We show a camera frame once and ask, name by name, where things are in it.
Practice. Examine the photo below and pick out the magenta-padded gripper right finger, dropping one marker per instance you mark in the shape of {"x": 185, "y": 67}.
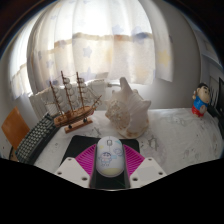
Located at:
{"x": 146, "y": 170}

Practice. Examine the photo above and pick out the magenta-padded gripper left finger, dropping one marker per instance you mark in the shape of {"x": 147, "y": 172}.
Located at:
{"x": 71, "y": 170}

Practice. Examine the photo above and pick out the white cartoon-print computer mouse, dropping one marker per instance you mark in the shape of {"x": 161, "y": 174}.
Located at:
{"x": 110, "y": 156}

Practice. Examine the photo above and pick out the black mouse pad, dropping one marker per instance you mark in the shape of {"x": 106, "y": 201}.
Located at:
{"x": 81, "y": 143}

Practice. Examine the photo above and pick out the white printed tablecloth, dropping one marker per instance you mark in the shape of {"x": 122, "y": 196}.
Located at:
{"x": 180, "y": 140}

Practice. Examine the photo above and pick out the black keyboard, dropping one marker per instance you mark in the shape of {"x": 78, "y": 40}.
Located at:
{"x": 35, "y": 141}

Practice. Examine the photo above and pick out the wooden model sailing ship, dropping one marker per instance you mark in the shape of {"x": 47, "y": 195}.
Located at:
{"x": 75, "y": 116}

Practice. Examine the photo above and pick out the large white conch shell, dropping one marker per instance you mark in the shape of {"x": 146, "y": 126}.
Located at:
{"x": 130, "y": 113}

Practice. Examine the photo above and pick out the orange wooden chair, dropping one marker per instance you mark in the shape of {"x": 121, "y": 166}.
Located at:
{"x": 14, "y": 128}

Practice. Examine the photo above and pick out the cartoon boy figurine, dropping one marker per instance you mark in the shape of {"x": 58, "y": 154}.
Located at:
{"x": 200, "y": 101}

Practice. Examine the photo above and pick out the white sheer curtain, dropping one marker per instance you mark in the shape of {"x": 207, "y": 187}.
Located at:
{"x": 100, "y": 43}

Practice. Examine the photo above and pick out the white shelf unit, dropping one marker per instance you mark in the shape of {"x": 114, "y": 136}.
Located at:
{"x": 210, "y": 50}

